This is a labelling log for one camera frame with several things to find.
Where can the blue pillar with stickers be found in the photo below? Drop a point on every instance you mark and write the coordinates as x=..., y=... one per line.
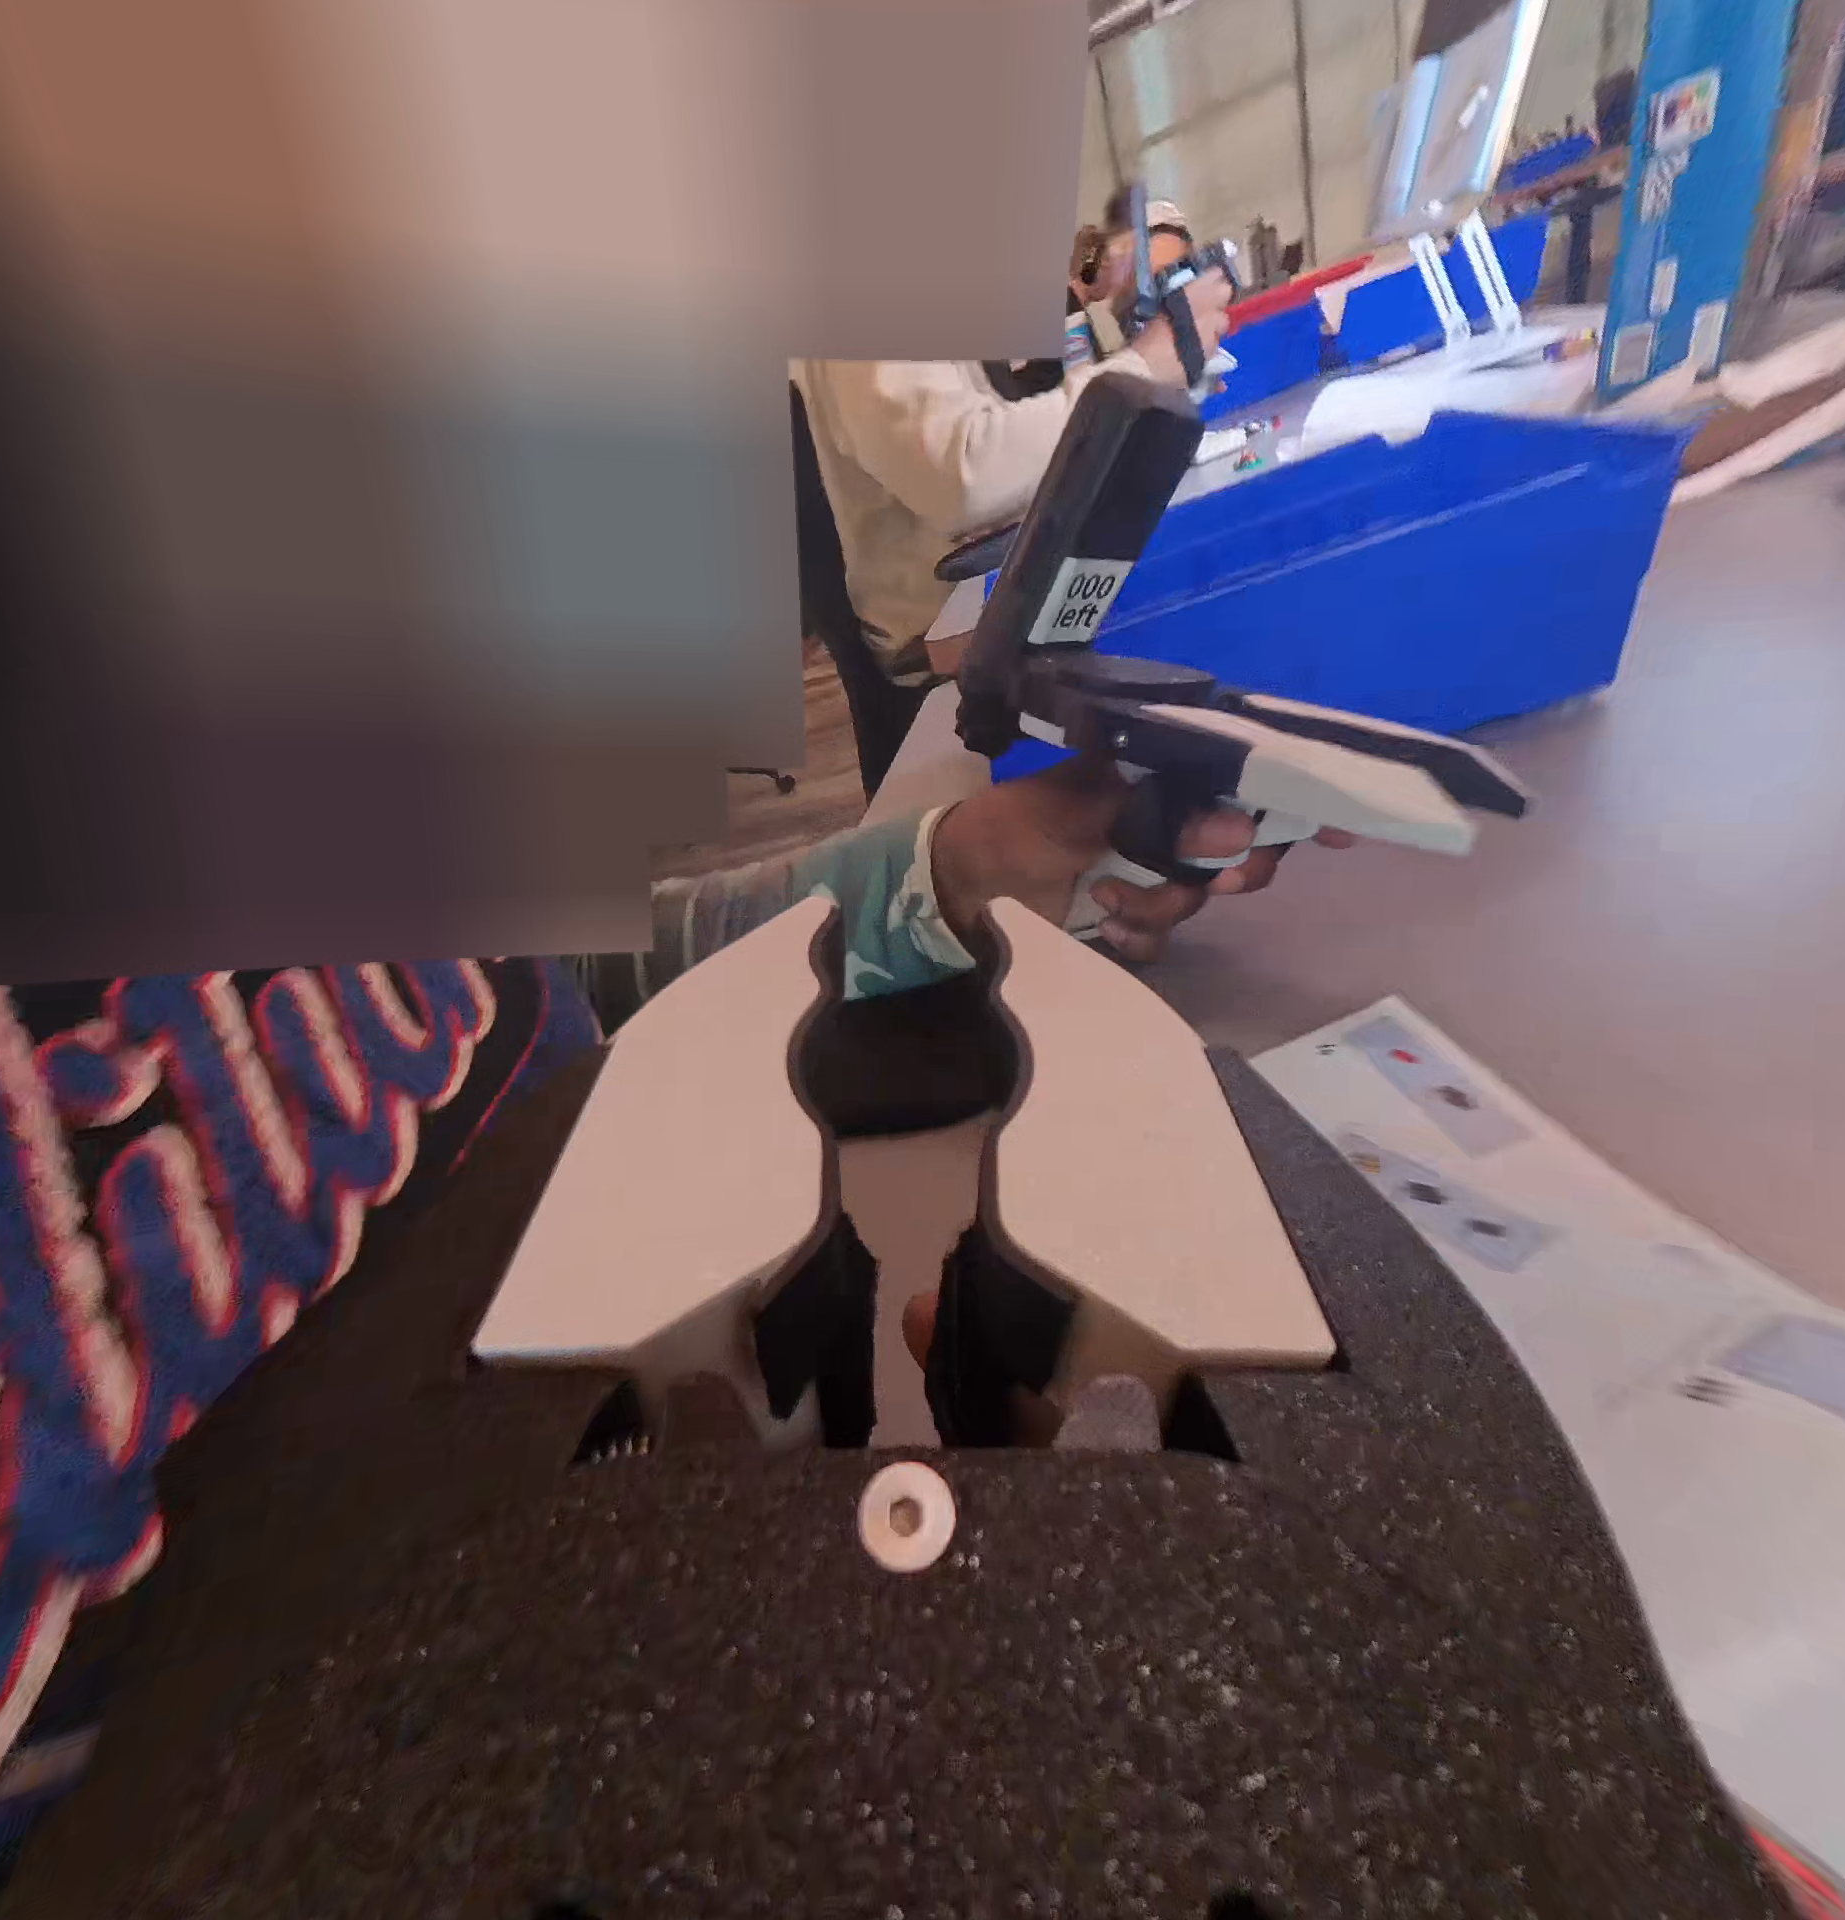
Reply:
x=1686, y=194

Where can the blue printed jersey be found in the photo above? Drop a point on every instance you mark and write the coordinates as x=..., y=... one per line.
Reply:
x=143, y=1232

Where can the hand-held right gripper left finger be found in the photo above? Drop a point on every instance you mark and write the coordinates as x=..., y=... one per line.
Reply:
x=683, y=1185

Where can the person's left hand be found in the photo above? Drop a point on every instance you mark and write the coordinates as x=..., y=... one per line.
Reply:
x=1028, y=855

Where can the blue plastic bin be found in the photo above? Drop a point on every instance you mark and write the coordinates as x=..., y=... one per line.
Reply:
x=1388, y=571

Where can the person's left forearm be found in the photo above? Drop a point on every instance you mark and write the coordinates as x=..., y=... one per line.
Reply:
x=893, y=900

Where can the white lego instruction booklet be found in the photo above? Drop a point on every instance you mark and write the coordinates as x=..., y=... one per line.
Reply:
x=1642, y=1321

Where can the black office chair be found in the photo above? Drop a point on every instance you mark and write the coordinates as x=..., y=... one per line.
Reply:
x=847, y=645

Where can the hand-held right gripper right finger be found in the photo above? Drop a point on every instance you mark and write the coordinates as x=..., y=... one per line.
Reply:
x=1147, y=1201

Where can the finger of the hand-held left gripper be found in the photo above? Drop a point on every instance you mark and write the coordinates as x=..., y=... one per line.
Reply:
x=1388, y=742
x=1356, y=803

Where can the row of blue bins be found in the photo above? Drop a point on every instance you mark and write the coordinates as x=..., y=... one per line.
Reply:
x=1402, y=300

